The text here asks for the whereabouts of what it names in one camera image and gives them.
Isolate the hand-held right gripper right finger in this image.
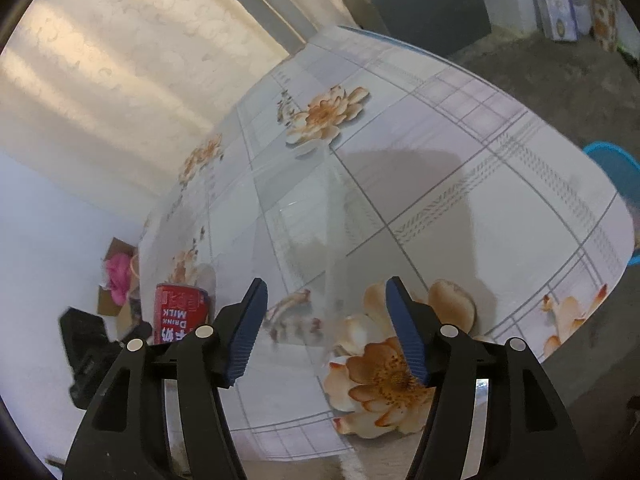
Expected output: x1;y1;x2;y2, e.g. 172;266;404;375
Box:
385;276;587;480

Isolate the cream patterned curtain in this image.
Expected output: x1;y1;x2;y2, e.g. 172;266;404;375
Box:
0;0;361;196

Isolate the orange floral printed board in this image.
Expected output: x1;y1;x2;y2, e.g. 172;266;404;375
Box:
585;0;622;53

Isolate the blue plastic bin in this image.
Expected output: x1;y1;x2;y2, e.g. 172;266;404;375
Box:
582;141;640;268

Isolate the grey cabinet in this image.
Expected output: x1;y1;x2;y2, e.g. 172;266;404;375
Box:
341;0;492;58

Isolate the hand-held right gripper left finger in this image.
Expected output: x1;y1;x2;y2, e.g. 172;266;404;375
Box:
62;277;268;480

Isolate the red drink can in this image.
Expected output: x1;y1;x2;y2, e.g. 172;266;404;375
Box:
154;282;210;346

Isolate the cardboard box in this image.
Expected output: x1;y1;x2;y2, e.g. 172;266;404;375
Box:
96;237;141;326

